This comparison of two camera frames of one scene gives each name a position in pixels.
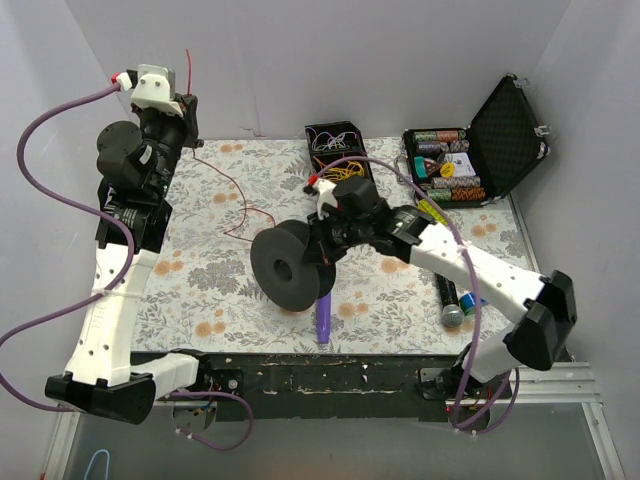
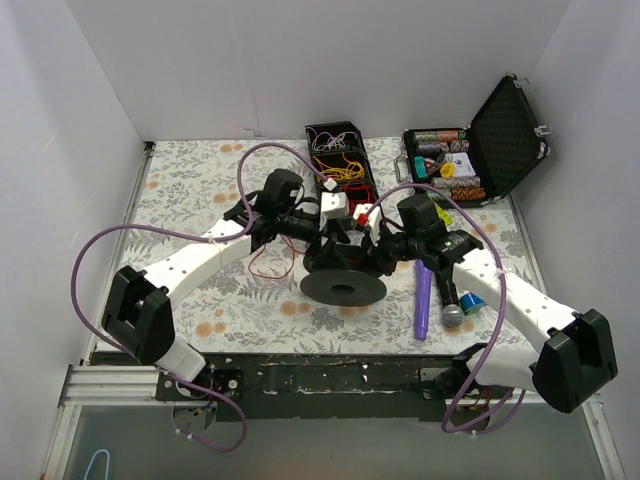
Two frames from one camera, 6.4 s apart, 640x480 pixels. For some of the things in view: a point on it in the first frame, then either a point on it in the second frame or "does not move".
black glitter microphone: (452, 312) does not move
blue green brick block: (467, 303) does not move
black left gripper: (189, 118) -> (324, 238)
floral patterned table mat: (204, 298) does not move
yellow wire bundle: (351, 169) does not move
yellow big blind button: (447, 169) does not move
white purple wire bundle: (325, 140) does not move
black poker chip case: (477, 164) does not move
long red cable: (227, 233) -> (294, 250)
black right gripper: (316, 242) -> (372, 244)
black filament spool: (280, 273) -> (341, 287)
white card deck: (463, 165) does not move
